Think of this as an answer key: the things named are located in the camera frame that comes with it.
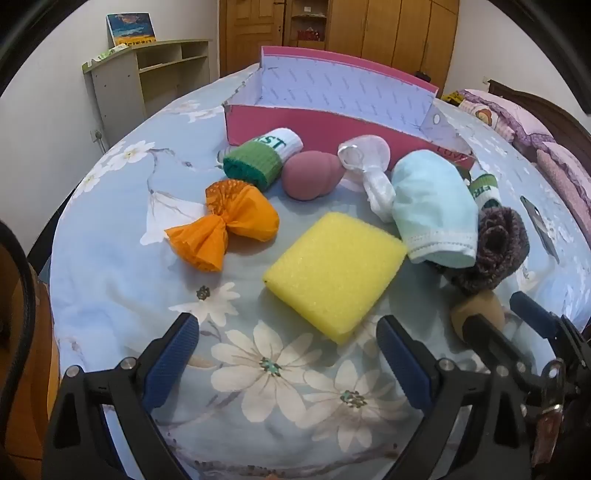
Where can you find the purple cartoon pillow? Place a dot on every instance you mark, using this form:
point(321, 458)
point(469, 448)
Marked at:
point(508, 115)

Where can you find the beige shelf desk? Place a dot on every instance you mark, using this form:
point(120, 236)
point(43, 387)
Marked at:
point(115, 92)

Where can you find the green white packet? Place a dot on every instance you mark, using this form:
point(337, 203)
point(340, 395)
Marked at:
point(111, 51)

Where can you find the light blue mitten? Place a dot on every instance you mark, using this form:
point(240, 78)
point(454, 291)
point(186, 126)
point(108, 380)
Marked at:
point(434, 207)

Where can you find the yellow sponge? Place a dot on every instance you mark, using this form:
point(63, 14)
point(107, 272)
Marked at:
point(332, 272)

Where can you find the green white sock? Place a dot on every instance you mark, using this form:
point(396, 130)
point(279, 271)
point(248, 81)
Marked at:
point(258, 159)
point(482, 189)

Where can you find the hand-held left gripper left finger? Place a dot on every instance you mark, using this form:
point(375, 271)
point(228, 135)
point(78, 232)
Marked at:
point(173, 364)

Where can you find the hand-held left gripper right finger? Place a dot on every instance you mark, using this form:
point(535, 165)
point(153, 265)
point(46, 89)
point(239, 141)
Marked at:
point(406, 364)

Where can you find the black hanging bag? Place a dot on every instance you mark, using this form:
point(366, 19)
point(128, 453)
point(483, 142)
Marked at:
point(423, 76)

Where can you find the black smartphone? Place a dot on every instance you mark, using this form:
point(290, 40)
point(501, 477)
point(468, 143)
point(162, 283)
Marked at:
point(538, 221)

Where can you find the tan round sponge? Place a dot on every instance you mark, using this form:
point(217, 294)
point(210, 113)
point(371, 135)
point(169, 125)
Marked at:
point(480, 307)

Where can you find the red ornaments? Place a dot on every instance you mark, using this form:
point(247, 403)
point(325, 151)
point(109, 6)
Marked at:
point(310, 34)

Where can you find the blue floral bed sheet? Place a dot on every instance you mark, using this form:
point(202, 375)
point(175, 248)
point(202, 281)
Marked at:
point(115, 277)

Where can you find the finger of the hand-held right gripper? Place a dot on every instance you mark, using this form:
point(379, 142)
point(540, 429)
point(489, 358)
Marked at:
point(489, 341)
point(531, 311)

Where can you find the blue yellow landscape painting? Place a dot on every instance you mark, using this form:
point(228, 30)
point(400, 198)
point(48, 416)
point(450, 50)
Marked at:
point(131, 30)

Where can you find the wooden door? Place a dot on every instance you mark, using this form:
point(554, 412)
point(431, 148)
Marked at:
point(251, 37)

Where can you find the yellow black toy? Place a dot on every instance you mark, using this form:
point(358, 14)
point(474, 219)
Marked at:
point(452, 98)

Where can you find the white sheer pouch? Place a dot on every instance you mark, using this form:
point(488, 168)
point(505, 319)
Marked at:
point(369, 152)

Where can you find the wooden wardrobe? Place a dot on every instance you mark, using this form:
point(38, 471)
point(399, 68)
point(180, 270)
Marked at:
point(392, 32)

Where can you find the orange wooden nightstand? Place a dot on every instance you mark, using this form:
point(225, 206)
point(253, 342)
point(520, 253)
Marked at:
point(18, 415)

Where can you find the dark wooden headboard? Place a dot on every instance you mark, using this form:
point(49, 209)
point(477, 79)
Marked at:
point(545, 104)

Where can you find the pink cardboard box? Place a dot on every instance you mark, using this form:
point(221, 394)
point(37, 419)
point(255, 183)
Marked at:
point(323, 78)

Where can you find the purple knit sock roll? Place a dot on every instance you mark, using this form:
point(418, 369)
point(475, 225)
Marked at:
point(498, 244)

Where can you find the pink gourd-shaped sponge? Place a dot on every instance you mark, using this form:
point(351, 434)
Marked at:
point(309, 175)

